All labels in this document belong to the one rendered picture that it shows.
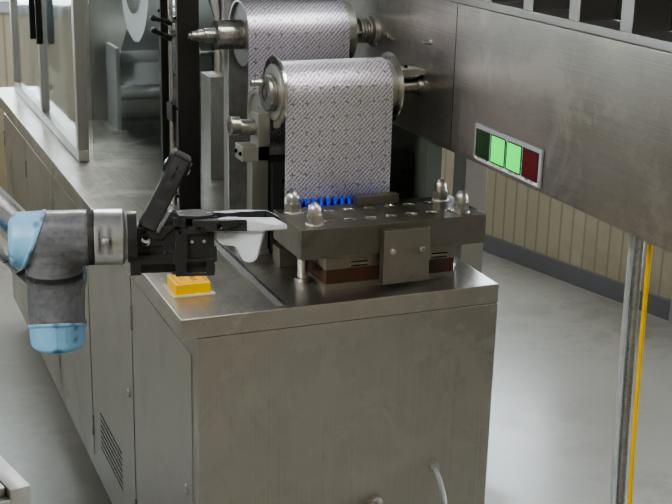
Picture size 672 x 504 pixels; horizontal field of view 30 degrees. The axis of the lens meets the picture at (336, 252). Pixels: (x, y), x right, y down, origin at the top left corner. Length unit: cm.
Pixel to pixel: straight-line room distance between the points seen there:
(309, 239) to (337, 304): 14
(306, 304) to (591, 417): 196
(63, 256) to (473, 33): 111
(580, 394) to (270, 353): 213
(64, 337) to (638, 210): 92
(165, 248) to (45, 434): 235
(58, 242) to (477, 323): 112
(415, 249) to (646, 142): 63
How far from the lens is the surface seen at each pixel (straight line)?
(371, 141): 262
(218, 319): 232
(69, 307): 170
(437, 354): 253
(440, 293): 249
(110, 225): 167
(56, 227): 167
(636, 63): 204
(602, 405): 429
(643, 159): 203
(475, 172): 291
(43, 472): 377
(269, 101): 256
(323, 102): 256
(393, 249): 245
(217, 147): 330
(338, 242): 243
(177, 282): 243
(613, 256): 530
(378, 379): 249
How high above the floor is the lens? 170
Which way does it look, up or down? 17 degrees down
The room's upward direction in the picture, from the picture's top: 1 degrees clockwise
